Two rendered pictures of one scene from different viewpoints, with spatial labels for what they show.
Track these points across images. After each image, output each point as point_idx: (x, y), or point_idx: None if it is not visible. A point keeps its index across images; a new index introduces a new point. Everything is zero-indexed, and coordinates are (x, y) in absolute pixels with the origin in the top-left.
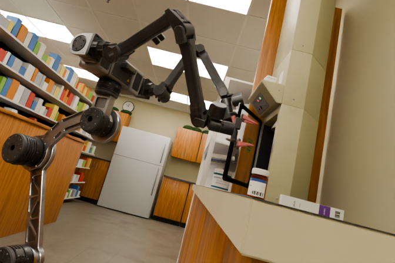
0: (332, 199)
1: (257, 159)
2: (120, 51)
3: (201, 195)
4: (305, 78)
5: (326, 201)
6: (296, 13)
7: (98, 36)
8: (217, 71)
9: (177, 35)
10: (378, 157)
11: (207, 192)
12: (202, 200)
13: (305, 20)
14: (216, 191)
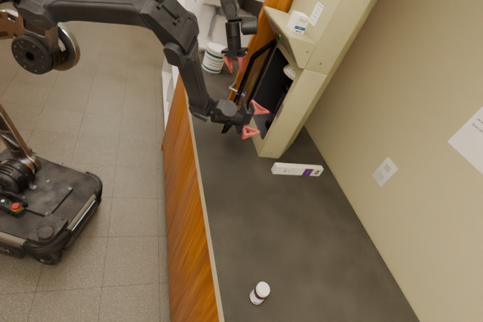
0: (321, 118)
1: (259, 85)
2: (57, 20)
3: (209, 246)
4: (346, 36)
5: (315, 115)
6: None
7: None
8: None
9: (169, 57)
10: (374, 131)
11: (221, 310)
12: (213, 277)
13: None
14: None
